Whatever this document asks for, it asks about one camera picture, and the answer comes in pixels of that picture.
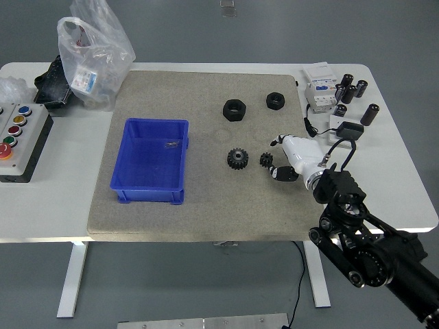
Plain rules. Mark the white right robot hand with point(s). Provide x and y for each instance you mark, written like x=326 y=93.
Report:
x=303 y=152

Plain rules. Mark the small black gear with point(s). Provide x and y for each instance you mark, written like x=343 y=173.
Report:
x=265 y=159

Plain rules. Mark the large black gear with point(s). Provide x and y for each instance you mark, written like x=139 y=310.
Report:
x=237 y=158

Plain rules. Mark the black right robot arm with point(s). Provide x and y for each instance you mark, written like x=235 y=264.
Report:
x=370 y=253

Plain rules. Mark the small black hex nut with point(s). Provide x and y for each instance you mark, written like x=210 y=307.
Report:
x=275 y=100

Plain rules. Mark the large black hex nut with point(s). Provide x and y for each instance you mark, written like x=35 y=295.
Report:
x=234 y=109

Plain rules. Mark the grey push-button control box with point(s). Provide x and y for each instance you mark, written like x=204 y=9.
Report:
x=24 y=144

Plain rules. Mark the white square plate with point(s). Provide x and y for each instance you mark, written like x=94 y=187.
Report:
x=333 y=123

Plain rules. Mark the black power adapter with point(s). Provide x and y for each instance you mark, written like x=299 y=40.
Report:
x=350 y=130

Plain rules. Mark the black cylindrical capacitor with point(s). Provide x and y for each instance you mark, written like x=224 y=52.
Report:
x=347 y=80
x=339 y=92
x=361 y=88
x=340 y=110
x=349 y=94
x=369 y=114

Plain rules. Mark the white circuit breaker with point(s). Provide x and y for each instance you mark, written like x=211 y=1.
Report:
x=319 y=89

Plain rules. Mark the grey-brown mat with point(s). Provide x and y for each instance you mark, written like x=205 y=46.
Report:
x=205 y=212

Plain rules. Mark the white table leg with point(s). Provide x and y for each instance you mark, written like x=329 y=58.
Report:
x=73 y=277
x=320 y=284

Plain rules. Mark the blue plastic bin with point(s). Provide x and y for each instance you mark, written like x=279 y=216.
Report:
x=151 y=161

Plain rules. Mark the grey floor plate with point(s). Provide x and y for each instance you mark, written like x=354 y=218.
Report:
x=228 y=8

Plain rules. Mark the clear plastic bag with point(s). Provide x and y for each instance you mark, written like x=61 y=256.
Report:
x=99 y=51

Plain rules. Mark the white printed carton in bag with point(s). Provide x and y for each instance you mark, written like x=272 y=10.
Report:
x=84 y=80

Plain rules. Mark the black foam pouch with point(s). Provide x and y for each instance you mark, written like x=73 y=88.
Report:
x=51 y=87

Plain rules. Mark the crumpled clear plastic wrap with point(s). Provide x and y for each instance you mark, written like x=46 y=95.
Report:
x=12 y=89

